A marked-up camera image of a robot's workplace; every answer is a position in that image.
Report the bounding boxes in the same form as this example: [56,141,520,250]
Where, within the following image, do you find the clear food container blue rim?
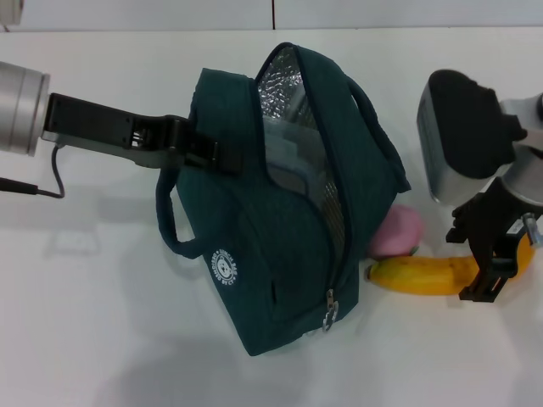
[261,119,318,195]

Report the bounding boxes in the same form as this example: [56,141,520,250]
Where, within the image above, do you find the right arm cable connector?
[521,214,543,248]

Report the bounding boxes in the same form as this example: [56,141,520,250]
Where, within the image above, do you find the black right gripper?
[445,177,536,303]

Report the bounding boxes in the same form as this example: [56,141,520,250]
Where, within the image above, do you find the left arm grey cable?
[0,146,66,199]

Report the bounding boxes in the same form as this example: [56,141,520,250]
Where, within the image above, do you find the yellow banana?
[367,236,538,297]

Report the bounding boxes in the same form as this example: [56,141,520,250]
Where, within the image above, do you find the teal insulated lunch bag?
[154,41,411,357]

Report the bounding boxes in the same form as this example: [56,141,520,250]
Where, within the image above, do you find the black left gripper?
[42,92,246,176]

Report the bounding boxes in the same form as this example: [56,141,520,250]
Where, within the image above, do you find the pink peach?
[370,205,424,259]

